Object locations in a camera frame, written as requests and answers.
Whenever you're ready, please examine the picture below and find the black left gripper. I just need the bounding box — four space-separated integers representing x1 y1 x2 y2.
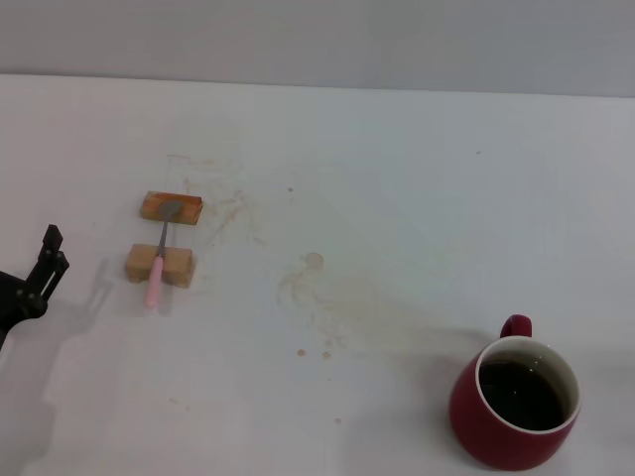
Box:
0 224 70 351

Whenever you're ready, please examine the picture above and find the pink handled metal spoon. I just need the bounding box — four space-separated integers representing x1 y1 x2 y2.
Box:
144 200 184 308

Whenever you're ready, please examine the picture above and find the red ceramic cup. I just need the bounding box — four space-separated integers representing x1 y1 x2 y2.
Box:
448 313 582 471

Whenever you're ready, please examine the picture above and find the pale notched wooden block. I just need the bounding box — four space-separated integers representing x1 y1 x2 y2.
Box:
124 242 194 289

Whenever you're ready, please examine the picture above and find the orange stained wooden block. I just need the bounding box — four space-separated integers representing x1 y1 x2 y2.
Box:
139 190 203 226

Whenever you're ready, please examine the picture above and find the dark coffee liquid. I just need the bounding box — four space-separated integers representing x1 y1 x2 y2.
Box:
478 359 576 431

